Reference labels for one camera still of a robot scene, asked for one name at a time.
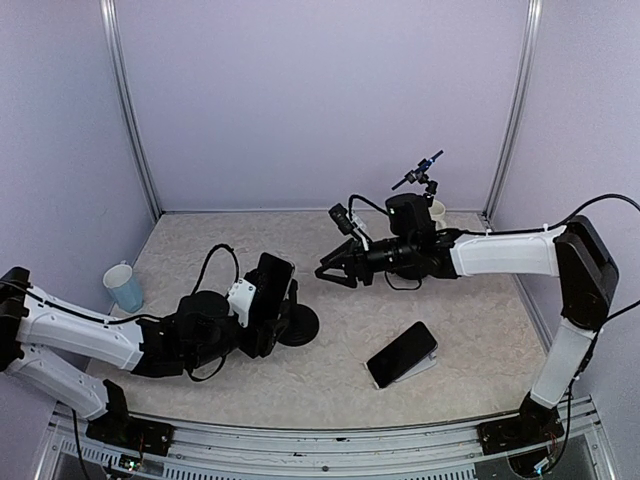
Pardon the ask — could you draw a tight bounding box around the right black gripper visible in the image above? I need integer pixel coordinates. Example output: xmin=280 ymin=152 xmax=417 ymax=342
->
xmin=314 ymin=234 xmax=416 ymax=288

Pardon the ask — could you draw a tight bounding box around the black phone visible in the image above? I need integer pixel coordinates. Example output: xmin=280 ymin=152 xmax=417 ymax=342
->
xmin=366 ymin=321 xmax=438 ymax=389
xmin=244 ymin=252 xmax=295 ymax=327

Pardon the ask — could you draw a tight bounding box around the black round-base phone stand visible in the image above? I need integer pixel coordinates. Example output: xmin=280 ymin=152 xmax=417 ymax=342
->
xmin=268 ymin=302 xmax=320 ymax=347

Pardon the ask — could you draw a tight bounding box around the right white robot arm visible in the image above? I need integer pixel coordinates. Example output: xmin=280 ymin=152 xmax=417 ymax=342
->
xmin=315 ymin=193 xmax=619 ymax=444

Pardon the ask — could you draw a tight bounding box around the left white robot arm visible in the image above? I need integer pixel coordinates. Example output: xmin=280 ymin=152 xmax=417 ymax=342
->
xmin=1 ymin=267 xmax=291 ymax=445

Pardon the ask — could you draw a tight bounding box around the black phone on white stand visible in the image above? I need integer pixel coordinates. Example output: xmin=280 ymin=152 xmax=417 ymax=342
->
xmin=366 ymin=321 xmax=438 ymax=389

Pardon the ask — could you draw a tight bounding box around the black tripod clamp stand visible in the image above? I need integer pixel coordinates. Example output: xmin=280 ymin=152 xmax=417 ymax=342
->
xmin=391 ymin=150 xmax=444 ymax=207

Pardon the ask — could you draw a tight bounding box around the white wedge phone stand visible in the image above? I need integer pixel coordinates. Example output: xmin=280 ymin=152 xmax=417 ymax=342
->
xmin=395 ymin=352 xmax=437 ymax=383

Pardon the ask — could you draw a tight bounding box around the white mug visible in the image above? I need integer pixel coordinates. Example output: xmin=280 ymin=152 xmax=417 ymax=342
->
xmin=429 ymin=200 xmax=447 ymax=230

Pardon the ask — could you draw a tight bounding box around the light blue mug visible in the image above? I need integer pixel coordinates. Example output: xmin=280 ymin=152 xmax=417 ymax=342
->
xmin=102 ymin=262 xmax=144 ymax=313

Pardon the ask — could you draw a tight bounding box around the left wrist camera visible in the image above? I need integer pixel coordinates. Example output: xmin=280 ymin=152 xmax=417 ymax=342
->
xmin=227 ymin=268 xmax=263 ymax=328

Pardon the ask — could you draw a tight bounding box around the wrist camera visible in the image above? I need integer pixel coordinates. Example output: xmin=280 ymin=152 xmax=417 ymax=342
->
xmin=328 ymin=203 xmax=372 ymax=251
xmin=227 ymin=268 xmax=263 ymax=328

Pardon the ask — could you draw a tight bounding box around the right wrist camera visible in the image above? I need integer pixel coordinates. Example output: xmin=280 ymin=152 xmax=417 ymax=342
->
xmin=328 ymin=203 xmax=372 ymax=251

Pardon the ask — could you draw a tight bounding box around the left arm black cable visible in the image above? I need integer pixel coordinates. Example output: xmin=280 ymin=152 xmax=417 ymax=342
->
xmin=184 ymin=243 xmax=241 ymax=384

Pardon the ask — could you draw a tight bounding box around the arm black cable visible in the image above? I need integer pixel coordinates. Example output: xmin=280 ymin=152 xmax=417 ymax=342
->
xmin=449 ymin=193 xmax=640 ymax=331
xmin=184 ymin=243 xmax=241 ymax=384

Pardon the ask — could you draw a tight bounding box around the front aluminium rail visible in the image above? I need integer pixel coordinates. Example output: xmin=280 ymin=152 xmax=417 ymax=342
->
xmin=47 ymin=394 xmax=614 ymax=480

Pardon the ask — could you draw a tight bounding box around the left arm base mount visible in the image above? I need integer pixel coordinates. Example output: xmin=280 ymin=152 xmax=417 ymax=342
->
xmin=86 ymin=412 xmax=175 ymax=457

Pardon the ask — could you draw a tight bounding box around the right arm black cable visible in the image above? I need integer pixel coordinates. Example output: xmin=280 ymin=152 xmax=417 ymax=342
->
xmin=449 ymin=193 xmax=640 ymax=331

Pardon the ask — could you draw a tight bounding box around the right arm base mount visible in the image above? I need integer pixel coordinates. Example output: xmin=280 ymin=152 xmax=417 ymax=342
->
xmin=477 ymin=415 xmax=565 ymax=455

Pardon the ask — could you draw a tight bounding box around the right aluminium frame post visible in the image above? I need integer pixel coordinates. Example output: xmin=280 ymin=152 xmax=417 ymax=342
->
xmin=483 ymin=0 xmax=543 ymax=222

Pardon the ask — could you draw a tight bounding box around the aluminium frame post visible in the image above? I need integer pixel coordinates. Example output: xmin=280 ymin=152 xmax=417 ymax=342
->
xmin=100 ymin=0 xmax=163 ymax=222
xmin=483 ymin=0 xmax=543 ymax=222

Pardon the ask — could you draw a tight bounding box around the left aluminium frame post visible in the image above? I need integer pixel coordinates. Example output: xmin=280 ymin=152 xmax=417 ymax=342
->
xmin=100 ymin=0 xmax=163 ymax=222

